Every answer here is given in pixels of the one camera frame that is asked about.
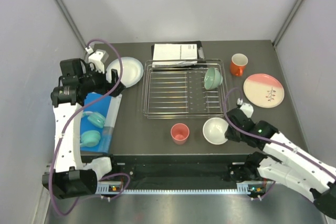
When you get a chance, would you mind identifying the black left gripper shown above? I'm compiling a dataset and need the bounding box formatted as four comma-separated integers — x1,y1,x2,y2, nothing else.
79,63,125,97

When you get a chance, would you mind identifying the white fluted plate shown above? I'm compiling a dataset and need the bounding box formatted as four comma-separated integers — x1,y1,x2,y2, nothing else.
106,57,144,88

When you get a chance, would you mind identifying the white orange bowl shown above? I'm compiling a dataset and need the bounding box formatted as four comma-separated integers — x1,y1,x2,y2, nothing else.
203,118,229,145

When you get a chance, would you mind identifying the pink white floral plate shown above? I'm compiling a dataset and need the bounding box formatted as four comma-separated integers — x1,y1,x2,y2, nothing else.
243,73,285,109

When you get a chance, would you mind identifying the mint green ceramic bowl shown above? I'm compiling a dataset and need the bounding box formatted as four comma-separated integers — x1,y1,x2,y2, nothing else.
204,67,223,90

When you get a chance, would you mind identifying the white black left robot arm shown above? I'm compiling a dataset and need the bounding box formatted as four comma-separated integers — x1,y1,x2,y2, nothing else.
42,58,125,199

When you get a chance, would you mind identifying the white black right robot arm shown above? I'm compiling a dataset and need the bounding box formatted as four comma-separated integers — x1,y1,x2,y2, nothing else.
224,106,335,219

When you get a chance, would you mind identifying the blue white headphone box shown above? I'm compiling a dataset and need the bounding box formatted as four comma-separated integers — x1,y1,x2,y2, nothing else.
80,95,122,153

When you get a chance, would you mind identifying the white paper manual booklet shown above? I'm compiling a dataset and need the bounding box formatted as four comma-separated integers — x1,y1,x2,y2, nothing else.
152,44,198,68

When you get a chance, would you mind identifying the orange ceramic mug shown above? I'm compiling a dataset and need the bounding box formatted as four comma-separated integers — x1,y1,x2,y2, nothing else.
230,54,248,77

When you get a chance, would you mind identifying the pink plastic cup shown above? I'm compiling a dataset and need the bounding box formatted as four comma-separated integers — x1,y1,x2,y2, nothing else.
171,123,190,145

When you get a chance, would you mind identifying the black clipboard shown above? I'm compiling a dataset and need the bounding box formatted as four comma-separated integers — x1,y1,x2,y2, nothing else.
151,41,204,64

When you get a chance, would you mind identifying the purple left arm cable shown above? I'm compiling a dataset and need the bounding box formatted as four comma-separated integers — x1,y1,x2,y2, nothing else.
48,38,131,216

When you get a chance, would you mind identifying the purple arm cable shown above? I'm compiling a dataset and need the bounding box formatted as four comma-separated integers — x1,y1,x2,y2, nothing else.
48,38,131,216
222,86,336,201

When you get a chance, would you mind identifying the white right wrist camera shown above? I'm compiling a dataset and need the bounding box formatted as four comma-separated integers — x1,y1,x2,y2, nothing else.
236,98,254,118

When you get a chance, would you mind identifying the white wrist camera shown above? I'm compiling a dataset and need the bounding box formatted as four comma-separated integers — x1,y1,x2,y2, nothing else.
236,98,254,118
85,46,108,73

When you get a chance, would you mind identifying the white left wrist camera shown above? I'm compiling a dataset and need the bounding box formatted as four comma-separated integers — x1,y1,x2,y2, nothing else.
85,46,108,73

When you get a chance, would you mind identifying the chrome wire dish rack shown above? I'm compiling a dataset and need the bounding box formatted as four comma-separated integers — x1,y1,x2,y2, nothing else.
142,59,227,119

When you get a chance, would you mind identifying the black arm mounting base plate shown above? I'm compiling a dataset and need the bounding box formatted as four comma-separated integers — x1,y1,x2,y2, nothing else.
89,154,276,190

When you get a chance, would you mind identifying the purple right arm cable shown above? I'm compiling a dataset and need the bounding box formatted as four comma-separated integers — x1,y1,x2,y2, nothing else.
222,86,336,201

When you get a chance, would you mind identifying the grey slotted cable duct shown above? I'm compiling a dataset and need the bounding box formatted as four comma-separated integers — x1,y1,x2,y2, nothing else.
96,181,267,195

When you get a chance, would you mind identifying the aluminium frame rail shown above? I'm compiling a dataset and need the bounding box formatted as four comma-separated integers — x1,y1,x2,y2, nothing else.
31,163,53,224

